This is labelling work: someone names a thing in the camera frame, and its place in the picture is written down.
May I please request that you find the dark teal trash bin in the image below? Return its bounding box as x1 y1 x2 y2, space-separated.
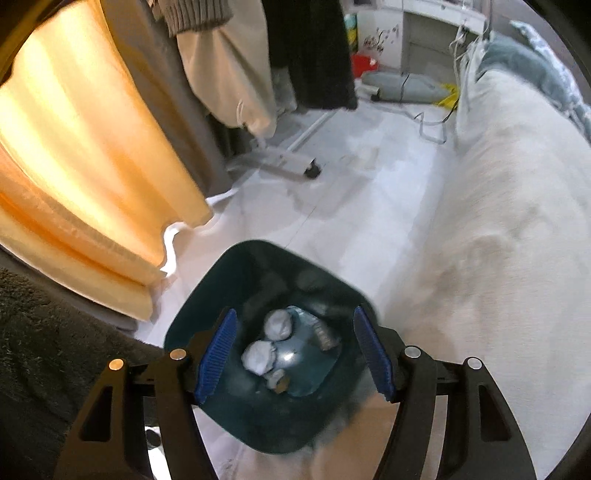
164 240 376 454

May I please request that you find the white crumpled paper ball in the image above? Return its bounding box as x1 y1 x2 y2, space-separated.
242 340 276 376
263 309 294 341

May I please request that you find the bed with grey sheet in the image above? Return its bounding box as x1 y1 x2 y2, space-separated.
381 33 590 479

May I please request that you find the white clothes rack base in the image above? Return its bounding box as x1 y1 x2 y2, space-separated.
228 109 336 180

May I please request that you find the orange curtain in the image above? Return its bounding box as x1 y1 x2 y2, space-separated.
1 1 212 320

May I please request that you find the red box on floor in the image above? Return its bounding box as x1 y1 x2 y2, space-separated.
351 53 379 78

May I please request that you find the cream hanging coat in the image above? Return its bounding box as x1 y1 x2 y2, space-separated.
176 1 277 138

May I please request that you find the black hanging coat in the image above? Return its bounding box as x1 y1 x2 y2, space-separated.
263 0 358 110

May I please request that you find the white dressing table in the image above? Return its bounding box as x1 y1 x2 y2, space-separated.
342 0 488 83

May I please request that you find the blue grey pillow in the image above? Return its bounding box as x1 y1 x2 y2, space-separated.
476 34 570 113

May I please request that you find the blue patterned fleece blanket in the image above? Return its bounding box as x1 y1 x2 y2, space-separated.
510 20 590 140

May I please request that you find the brown knit sweater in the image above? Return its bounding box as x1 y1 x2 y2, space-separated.
147 0 233 37

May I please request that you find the black floor cable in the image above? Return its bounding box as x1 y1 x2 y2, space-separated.
399 73 461 145

